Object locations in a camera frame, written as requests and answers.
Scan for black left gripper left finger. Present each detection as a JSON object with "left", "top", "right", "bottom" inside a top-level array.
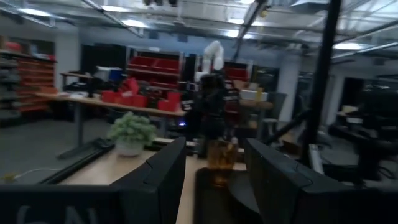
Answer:
[{"left": 110, "top": 136, "right": 188, "bottom": 224}]

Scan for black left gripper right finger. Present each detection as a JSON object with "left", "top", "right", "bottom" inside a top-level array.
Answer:
[{"left": 243, "top": 138, "right": 315, "bottom": 224}]

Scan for dark metal tray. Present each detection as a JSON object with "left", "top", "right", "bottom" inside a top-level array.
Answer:
[{"left": 193, "top": 167, "right": 266, "bottom": 224}]

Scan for green plant in white pot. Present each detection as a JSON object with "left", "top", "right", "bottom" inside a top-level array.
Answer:
[{"left": 107, "top": 111, "right": 158, "bottom": 158}]

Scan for red bins on workbench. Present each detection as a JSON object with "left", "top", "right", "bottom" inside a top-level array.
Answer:
[{"left": 99, "top": 77, "right": 183, "bottom": 113}]

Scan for long wooden workbench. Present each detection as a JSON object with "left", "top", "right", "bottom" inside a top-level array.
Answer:
[{"left": 35, "top": 91, "right": 187, "bottom": 156}]

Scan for rack with red bins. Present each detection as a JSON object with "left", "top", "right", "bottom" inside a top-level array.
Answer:
[{"left": 126, "top": 48, "right": 185, "bottom": 91}]

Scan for shelf with orange bins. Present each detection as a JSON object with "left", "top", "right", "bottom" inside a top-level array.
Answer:
[{"left": 0, "top": 37, "right": 58, "bottom": 121}]

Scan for black aluminium table rail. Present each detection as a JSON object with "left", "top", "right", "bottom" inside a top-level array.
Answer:
[{"left": 39, "top": 138, "right": 116, "bottom": 185}]

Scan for black metal frame post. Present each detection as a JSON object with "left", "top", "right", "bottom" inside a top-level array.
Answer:
[{"left": 302, "top": 0, "right": 343, "bottom": 170}]

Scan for white cable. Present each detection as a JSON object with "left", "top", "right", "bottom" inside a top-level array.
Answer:
[{"left": 1, "top": 167, "right": 63, "bottom": 183}]

